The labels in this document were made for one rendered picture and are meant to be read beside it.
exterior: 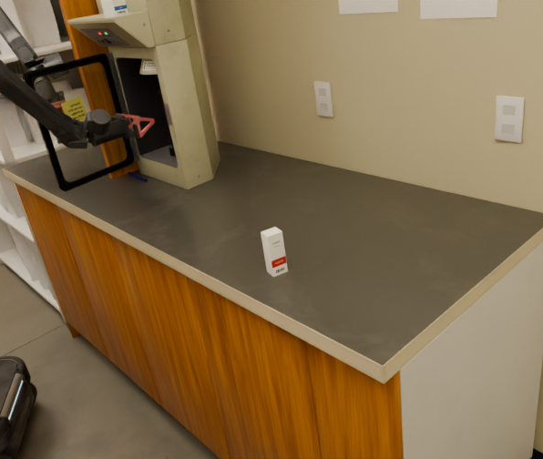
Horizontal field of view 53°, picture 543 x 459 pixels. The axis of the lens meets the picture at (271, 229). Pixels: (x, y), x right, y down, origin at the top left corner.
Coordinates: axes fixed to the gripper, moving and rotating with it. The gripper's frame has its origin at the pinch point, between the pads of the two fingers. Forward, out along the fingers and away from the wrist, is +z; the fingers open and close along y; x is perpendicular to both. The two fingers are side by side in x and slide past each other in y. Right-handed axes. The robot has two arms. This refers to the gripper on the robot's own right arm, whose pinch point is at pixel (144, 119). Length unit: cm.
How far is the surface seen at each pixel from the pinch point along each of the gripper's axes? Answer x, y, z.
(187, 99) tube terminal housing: -5.3, -14.2, 9.4
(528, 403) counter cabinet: 82, -117, 37
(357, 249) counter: 24, -88, 3
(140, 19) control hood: -31.6, -14.7, -0.2
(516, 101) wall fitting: -1, -104, 47
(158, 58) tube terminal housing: -19.8, -14.4, 2.7
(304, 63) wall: -9, -32, 46
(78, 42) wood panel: -26.3, 22.3, -5.4
